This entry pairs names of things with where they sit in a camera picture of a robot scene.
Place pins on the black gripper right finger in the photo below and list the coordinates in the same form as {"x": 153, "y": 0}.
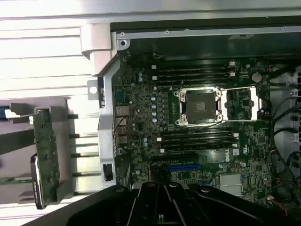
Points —
{"x": 178, "y": 207}

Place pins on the perforated silver disk bay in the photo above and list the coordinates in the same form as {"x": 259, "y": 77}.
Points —
{"x": 282, "y": 89}

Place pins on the green motherboard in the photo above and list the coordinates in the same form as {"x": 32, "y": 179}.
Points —
{"x": 141, "y": 94}

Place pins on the thin locking lever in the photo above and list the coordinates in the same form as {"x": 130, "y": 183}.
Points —
{"x": 181, "y": 84}

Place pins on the black open PC case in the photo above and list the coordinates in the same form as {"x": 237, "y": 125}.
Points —
{"x": 105, "y": 131}

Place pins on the metal socket cover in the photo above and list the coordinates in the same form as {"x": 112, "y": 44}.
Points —
{"x": 225, "y": 106}

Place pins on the grey parts rack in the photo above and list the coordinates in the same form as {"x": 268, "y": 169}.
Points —
{"x": 62, "y": 131}

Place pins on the green RAM stick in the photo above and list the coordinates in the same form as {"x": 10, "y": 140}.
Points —
{"x": 14, "y": 181}

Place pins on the round coin battery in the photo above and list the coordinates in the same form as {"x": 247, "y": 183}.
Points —
{"x": 256, "y": 77}

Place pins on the silver chipset heat sink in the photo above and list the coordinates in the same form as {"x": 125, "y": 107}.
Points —
{"x": 231, "y": 186}

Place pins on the CPU socket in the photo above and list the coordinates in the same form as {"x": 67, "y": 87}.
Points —
{"x": 200, "y": 106}

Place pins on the long black expansion slot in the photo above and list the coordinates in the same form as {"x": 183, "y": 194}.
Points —
{"x": 175, "y": 159}

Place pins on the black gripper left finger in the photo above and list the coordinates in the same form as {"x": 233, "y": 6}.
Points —
{"x": 145, "y": 207}

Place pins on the blue expansion slot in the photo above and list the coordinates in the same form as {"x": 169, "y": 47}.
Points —
{"x": 183, "y": 168}

